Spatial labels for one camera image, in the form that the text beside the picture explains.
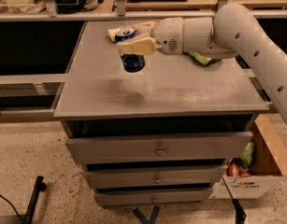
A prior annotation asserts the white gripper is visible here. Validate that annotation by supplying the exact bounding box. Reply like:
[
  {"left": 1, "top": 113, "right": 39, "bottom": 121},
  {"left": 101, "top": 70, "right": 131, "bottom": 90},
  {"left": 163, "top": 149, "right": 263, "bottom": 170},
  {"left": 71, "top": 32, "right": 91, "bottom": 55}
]
[{"left": 118, "top": 18, "right": 184, "bottom": 55}]

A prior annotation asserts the blue pepsi can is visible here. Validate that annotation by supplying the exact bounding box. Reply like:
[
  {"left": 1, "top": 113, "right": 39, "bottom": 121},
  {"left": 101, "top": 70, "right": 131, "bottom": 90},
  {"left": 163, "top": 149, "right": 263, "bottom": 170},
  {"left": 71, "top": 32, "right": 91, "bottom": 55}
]
[{"left": 114, "top": 25, "right": 145, "bottom": 73}]

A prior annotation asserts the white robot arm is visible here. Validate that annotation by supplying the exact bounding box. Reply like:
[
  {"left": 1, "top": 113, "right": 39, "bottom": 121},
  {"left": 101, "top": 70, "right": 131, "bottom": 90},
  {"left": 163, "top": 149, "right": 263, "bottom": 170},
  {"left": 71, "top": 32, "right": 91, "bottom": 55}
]
[{"left": 117, "top": 4, "right": 287, "bottom": 125}]

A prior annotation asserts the yellow sponge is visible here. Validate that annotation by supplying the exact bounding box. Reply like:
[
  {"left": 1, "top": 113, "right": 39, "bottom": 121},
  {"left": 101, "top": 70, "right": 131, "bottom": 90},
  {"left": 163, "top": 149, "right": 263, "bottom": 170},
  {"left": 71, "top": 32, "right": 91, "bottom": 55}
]
[{"left": 108, "top": 29, "right": 116, "bottom": 42}]

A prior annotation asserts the green snack bag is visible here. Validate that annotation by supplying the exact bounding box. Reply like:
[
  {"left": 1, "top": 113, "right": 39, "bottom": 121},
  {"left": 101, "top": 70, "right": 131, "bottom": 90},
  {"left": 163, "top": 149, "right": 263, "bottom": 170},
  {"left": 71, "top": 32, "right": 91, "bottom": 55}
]
[{"left": 187, "top": 52, "right": 219, "bottom": 66}]

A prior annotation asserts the grey drawer cabinet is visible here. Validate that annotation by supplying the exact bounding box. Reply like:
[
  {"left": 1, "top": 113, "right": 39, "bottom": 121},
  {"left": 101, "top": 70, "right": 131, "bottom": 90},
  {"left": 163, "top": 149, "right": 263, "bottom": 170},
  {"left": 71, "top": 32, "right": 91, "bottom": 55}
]
[{"left": 54, "top": 21, "right": 267, "bottom": 194}]

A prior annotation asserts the top grey drawer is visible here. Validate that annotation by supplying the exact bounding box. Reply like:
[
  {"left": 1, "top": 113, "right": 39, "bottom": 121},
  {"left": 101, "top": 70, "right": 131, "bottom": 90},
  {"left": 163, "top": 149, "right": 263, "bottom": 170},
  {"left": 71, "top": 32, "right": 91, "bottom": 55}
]
[{"left": 66, "top": 132, "right": 252, "bottom": 164}]

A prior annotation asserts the grey drawer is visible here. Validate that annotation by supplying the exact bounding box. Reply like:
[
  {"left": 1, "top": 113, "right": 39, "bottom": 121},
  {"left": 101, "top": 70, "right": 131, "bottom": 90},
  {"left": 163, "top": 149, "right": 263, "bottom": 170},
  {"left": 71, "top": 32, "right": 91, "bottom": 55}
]
[
  {"left": 66, "top": 132, "right": 252, "bottom": 164},
  {"left": 94, "top": 188, "right": 212, "bottom": 206},
  {"left": 84, "top": 165, "right": 226, "bottom": 189}
]

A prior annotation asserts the middle grey drawer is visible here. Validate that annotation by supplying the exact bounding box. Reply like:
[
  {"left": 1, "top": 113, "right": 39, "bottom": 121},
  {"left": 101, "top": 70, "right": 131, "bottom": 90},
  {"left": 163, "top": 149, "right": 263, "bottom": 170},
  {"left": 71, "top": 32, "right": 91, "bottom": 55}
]
[{"left": 84, "top": 165, "right": 226, "bottom": 189}]

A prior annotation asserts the green bag in box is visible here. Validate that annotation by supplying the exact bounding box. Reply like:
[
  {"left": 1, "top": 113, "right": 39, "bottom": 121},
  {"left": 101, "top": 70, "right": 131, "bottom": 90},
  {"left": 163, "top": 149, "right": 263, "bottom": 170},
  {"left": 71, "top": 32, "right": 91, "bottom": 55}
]
[{"left": 240, "top": 141, "right": 255, "bottom": 166}]

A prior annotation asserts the orange snack pack in box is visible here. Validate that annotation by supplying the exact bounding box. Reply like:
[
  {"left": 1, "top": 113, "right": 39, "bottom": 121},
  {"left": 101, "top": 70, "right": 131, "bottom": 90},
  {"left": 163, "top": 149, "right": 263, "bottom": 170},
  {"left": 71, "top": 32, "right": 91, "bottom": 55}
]
[{"left": 228, "top": 163, "right": 251, "bottom": 177}]

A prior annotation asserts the bottom grey drawer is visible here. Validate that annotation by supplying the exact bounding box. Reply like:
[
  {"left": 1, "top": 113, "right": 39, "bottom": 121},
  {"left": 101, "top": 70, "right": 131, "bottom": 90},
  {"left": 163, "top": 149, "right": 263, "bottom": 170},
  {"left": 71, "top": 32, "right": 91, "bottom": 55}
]
[{"left": 94, "top": 188, "right": 212, "bottom": 206}]

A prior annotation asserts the cardboard box with snacks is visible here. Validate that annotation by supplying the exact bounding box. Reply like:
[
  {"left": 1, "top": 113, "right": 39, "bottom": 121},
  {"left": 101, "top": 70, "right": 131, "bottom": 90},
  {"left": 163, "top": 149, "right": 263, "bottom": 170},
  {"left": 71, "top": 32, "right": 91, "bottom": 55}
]
[{"left": 211, "top": 115, "right": 287, "bottom": 199}]

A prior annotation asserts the black stand leg left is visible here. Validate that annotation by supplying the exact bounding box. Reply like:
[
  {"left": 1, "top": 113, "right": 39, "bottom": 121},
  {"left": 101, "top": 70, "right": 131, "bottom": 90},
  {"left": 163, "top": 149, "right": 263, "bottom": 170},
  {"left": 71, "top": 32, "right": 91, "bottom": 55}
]
[{"left": 23, "top": 175, "right": 47, "bottom": 224}]

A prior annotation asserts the black stand leg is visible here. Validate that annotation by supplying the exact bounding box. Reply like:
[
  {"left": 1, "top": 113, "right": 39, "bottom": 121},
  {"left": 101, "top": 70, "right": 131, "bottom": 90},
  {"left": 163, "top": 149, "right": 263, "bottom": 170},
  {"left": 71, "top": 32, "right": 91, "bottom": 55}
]
[
  {"left": 222, "top": 177, "right": 247, "bottom": 224},
  {"left": 23, "top": 175, "right": 47, "bottom": 224}
]

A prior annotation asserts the black stand leg right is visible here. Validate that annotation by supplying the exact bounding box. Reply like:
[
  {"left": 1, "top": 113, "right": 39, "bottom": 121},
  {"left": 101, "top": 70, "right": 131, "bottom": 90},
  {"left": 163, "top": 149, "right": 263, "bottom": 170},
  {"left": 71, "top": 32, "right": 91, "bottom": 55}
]
[{"left": 222, "top": 177, "right": 247, "bottom": 224}]

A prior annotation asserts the black cable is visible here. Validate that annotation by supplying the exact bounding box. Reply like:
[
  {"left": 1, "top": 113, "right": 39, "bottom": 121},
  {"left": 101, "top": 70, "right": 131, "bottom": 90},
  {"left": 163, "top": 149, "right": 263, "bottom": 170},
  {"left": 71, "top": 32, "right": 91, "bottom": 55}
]
[{"left": 0, "top": 188, "right": 25, "bottom": 222}]

